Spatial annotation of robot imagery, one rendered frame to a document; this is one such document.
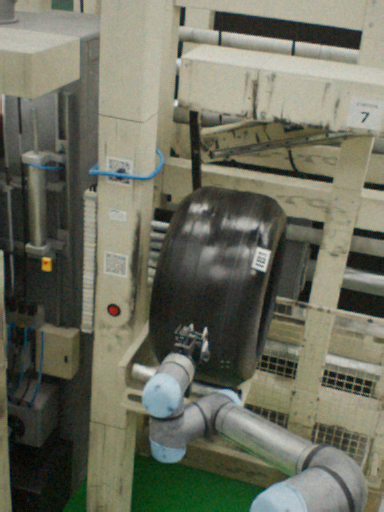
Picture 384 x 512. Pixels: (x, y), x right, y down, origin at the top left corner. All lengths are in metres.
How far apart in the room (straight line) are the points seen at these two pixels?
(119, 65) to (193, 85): 0.30
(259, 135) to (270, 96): 0.21
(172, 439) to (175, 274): 0.49
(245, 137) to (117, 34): 0.58
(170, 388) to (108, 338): 0.80
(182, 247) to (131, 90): 0.43
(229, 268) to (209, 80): 0.59
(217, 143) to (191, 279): 0.61
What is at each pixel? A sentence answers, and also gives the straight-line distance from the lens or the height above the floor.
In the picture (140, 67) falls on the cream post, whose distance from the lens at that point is 1.87.
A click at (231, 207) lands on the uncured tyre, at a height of 1.46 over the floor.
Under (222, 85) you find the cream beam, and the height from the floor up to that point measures 1.72.
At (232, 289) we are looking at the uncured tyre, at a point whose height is 1.31.
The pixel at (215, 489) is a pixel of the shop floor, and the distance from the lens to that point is 3.12.
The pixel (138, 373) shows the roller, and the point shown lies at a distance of 2.14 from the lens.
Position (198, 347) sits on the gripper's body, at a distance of 1.61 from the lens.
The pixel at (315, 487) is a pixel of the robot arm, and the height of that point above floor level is 1.33.
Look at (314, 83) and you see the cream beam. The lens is 2.04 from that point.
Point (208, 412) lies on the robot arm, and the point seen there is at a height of 1.20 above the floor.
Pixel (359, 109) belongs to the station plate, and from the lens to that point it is 2.04.
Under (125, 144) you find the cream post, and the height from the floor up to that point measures 1.59.
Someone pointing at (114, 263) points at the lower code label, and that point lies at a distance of 2.08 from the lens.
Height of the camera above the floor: 2.16
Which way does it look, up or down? 27 degrees down
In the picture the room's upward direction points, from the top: 6 degrees clockwise
